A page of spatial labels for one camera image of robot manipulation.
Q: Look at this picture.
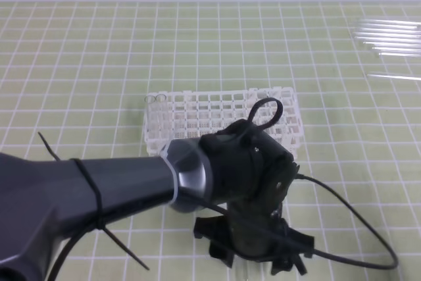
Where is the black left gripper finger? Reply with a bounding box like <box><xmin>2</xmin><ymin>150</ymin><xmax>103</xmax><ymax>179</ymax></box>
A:
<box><xmin>193</xmin><ymin>215</ymin><xmax>235</xmax><ymax>268</ymax></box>
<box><xmin>269</xmin><ymin>208</ymin><xmax>314</xmax><ymax>275</ymax></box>

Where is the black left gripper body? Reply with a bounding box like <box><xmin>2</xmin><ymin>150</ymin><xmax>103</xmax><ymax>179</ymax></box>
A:
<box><xmin>199</xmin><ymin>119</ymin><xmax>299</xmax><ymax>255</ymax></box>

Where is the clear glass test tube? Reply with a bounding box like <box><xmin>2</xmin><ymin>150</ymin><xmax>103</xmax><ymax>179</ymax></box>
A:
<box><xmin>233</xmin><ymin>256</ymin><xmax>249</xmax><ymax>281</ymax></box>

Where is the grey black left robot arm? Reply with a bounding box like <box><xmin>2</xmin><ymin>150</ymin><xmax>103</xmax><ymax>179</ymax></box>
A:
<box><xmin>1</xmin><ymin>119</ymin><xmax>314</xmax><ymax>280</ymax></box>

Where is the white plastic test tube rack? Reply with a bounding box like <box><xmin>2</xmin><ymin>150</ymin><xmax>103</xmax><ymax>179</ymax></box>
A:
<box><xmin>143</xmin><ymin>87</ymin><xmax>304</xmax><ymax>156</ymax></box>

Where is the glass test tube far left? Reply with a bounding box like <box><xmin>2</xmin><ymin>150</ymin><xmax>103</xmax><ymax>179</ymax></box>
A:
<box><xmin>145</xmin><ymin>94</ymin><xmax>158</xmax><ymax>138</ymax></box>

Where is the glass test tube second row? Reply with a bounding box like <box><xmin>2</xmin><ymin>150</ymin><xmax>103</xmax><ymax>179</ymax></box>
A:
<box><xmin>354</xmin><ymin>30</ymin><xmax>420</xmax><ymax>38</ymax></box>

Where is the glass test tube lone right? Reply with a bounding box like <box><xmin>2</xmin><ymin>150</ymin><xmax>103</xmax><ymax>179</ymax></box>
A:
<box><xmin>366</xmin><ymin>74</ymin><xmax>421</xmax><ymax>82</ymax></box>

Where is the glass test tube top row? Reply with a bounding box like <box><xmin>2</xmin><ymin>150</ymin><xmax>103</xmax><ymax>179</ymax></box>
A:
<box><xmin>357</xmin><ymin>19</ymin><xmax>420</xmax><ymax>30</ymax></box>

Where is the glass test tube fifth row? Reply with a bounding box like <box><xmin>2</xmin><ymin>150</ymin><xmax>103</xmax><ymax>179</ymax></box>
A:
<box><xmin>374</xmin><ymin>47</ymin><xmax>420</xmax><ymax>57</ymax></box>

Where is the green checkered tablecloth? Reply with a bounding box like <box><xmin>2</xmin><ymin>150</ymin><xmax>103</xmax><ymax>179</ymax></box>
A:
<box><xmin>1</xmin><ymin>2</ymin><xmax>420</xmax><ymax>280</ymax></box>

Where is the glass test tube fourth row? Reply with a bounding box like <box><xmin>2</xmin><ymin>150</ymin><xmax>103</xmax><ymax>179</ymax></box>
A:
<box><xmin>364</xmin><ymin>41</ymin><xmax>420</xmax><ymax>50</ymax></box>

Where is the glass test tube third row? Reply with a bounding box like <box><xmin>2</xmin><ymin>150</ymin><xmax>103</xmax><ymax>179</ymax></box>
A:
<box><xmin>355</xmin><ymin>36</ymin><xmax>420</xmax><ymax>44</ymax></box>

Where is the black cable tie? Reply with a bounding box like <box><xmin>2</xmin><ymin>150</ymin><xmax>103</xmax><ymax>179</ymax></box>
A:
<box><xmin>37</xmin><ymin>131</ymin><xmax>149</xmax><ymax>262</ymax></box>

